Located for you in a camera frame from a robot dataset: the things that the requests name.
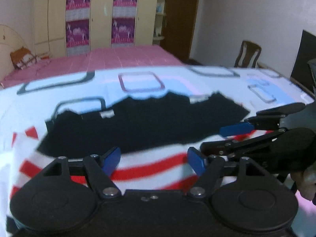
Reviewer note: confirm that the brown wooden door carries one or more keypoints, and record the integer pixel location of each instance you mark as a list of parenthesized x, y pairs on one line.
[(181, 19)]

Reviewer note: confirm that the corner shelf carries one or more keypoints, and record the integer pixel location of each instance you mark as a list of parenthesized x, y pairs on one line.
[(160, 12)]

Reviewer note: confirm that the person's right hand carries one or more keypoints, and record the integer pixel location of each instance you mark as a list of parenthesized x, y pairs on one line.
[(306, 182)]

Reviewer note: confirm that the cream wardrobe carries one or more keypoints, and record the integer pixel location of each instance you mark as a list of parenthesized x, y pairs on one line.
[(101, 17)]

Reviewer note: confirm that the orange patterned pillow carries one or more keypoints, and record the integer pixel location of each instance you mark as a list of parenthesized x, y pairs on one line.
[(23, 58)]

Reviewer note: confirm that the wooden chair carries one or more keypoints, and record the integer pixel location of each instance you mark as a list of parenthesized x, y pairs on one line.
[(246, 54)]

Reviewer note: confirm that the pink bed sheet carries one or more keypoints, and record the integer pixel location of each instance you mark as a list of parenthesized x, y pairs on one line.
[(111, 59)]

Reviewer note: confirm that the patterned white bed sheet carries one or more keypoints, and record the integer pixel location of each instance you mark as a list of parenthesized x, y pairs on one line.
[(148, 98)]

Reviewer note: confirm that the cream round headboard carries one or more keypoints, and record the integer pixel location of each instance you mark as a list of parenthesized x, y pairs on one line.
[(7, 44)]

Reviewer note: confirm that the striped knit sweater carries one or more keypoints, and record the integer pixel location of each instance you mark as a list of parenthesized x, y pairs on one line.
[(148, 128)]

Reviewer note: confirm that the black television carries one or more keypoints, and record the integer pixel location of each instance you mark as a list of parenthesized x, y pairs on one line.
[(302, 59)]

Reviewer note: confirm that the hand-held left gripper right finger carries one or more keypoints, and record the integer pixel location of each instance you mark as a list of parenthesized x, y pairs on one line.
[(196, 160)]

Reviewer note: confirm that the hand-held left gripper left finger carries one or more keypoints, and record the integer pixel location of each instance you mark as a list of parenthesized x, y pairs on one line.
[(112, 159)]

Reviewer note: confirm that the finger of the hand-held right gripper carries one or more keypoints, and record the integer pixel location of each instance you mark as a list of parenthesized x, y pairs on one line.
[(237, 129), (222, 147)]

